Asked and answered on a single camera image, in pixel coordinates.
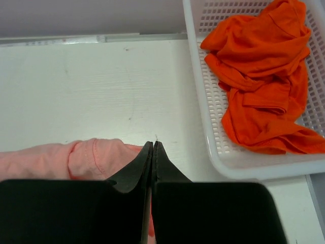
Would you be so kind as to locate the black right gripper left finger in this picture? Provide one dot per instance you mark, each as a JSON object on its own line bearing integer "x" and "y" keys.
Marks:
{"x": 115, "y": 210}

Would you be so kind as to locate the orange t shirt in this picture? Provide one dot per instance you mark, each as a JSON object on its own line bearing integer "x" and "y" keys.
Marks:
{"x": 260, "y": 64}

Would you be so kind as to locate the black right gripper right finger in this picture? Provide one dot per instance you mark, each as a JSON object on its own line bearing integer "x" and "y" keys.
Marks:
{"x": 210, "y": 212}

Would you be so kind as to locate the light pink t shirt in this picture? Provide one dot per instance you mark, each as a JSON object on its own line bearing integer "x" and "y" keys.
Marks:
{"x": 94, "y": 159}

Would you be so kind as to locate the white perforated plastic basket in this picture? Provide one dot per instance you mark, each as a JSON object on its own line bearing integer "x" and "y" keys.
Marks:
{"x": 230, "y": 159}

